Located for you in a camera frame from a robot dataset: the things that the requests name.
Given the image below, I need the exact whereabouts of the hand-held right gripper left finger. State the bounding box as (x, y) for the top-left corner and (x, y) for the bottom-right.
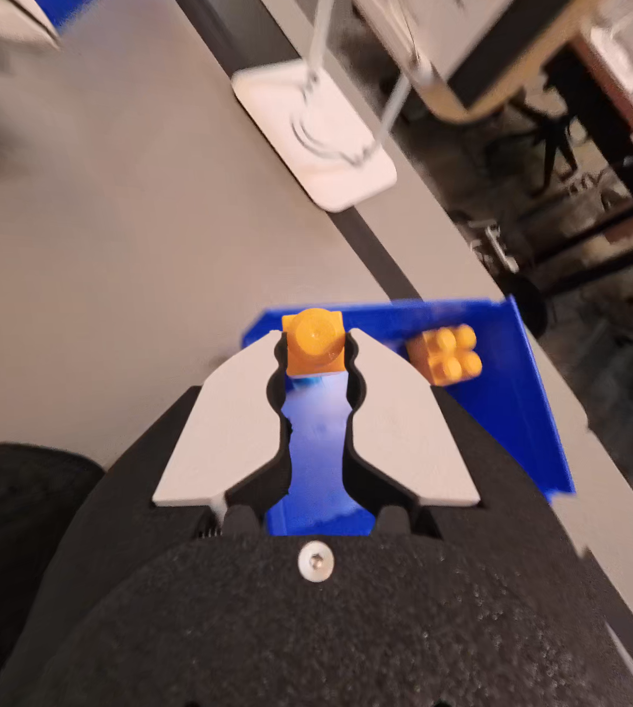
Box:
(152, 329), (292, 525)

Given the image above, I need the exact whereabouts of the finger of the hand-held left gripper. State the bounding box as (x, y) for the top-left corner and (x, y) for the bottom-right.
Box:
(0, 0), (62, 52)

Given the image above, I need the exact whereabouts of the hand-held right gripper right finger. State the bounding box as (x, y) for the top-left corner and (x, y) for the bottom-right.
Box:
(343, 328), (482, 510)

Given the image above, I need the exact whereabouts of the blue plastic bin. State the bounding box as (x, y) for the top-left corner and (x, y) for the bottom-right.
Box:
(35, 0), (97, 29)
(241, 296), (576, 538)

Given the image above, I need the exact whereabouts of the yellow single-stud toy block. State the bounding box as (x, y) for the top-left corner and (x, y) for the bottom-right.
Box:
(282, 308), (346, 379)

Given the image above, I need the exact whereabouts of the white power strip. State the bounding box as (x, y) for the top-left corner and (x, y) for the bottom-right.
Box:
(468, 221), (519, 274)

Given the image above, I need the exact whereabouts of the black pad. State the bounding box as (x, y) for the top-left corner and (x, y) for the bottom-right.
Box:
(0, 442), (106, 702)

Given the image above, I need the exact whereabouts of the printed instruction sheet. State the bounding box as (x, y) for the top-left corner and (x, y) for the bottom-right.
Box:
(352, 0), (516, 84)

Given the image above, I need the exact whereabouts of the small clear stand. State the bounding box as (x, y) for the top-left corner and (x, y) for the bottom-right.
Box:
(590, 11), (633, 95)

